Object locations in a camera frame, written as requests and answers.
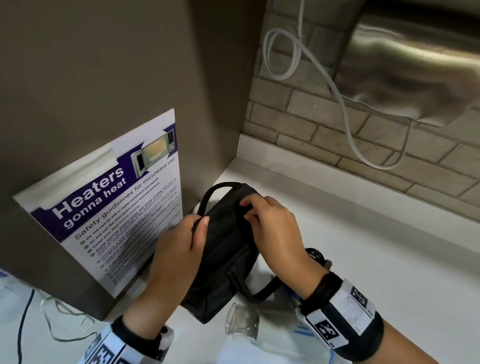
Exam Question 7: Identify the purple white safety poster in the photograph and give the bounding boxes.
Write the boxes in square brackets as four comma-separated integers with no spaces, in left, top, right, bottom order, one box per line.
[12,109,184,299]

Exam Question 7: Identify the black fabric bag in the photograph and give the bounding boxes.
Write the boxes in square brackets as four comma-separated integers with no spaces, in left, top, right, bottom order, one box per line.
[180,182,286,325]

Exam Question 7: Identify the person's left hand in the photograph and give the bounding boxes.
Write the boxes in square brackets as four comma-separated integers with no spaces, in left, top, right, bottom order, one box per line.
[148,215,211,321]

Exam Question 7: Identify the brown cabinet panel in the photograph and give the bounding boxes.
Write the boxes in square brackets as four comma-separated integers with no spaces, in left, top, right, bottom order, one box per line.
[0,0,268,322]

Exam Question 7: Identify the coiled black cable with plug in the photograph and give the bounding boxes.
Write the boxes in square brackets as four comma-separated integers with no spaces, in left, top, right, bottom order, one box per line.
[304,247,335,271]

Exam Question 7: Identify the thin clear wire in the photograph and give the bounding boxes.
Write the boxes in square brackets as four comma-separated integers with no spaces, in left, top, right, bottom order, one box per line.
[40,295,97,343]

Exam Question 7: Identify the person's right forearm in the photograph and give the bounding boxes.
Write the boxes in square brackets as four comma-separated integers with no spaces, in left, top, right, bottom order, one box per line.
[350,319,440,364]

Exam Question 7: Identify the white power cable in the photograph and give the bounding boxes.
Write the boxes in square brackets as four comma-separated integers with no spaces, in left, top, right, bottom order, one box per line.
[262,0,414,170]

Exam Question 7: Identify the person's left forearm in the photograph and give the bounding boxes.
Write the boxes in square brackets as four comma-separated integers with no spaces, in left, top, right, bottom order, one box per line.
[122,296,178,340]

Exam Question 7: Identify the stainless steel appliance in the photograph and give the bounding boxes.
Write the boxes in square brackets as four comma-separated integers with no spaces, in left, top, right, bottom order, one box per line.
[332,0,480,128]

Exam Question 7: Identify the thin black cable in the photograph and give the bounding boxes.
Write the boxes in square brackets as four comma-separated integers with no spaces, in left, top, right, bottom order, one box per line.
[17,288,35,364]

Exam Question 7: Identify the person's right hand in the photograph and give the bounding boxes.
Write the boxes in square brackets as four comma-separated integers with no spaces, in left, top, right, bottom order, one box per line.
[239,195,324,301]

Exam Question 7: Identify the black marker wristband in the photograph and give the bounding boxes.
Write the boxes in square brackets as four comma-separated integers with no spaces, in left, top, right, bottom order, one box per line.
[295,271,385,363]
[77,314,175,364]

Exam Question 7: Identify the white plastic sheet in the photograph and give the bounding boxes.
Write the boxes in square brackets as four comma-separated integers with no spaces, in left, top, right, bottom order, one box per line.
[0,268,36,327]

